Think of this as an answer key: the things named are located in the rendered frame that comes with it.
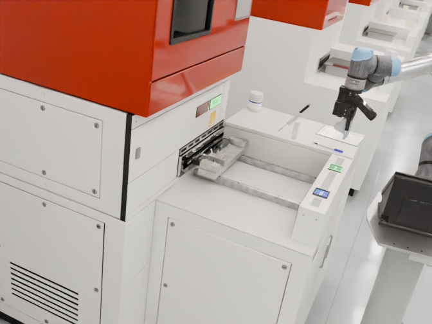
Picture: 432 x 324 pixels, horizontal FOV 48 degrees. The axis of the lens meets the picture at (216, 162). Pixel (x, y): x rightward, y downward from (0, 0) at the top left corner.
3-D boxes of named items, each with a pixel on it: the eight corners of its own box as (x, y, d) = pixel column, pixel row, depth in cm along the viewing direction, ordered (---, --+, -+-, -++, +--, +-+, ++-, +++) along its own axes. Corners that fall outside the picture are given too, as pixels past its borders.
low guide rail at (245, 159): (218, 154, 232) (219, 148, 231) (220, 153, 234) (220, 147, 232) (319, 186, 216) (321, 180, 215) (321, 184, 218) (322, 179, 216)
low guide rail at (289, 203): (193, 175, 209) (193, 168, 208) (195, 173, 211) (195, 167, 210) (304, 213, 193) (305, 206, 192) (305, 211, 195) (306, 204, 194)
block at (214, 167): (198, 167, 203) (200, 161, 202) (202, 164, 206) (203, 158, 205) (216, 173, 201) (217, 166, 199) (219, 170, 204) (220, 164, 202)
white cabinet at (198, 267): (140, 353, 222) (155, 200, 187) (224, 249, 304) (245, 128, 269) (271, 418, 202) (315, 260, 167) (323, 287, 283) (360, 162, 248)
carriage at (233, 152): (197, 174, 204) (198, 168, 203) (231, 146, 235) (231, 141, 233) (214, 180, 201) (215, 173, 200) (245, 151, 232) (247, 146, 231)
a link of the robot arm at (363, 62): (380, 52, 178) (359, 49, 176) (372, 81, 183) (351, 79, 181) (371, 47, 185) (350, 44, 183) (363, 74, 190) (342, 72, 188)
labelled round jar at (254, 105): (245, 110, 251) (248, 92, 247) (250, 107, 257) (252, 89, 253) (258, 113, 249) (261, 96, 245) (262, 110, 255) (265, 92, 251)
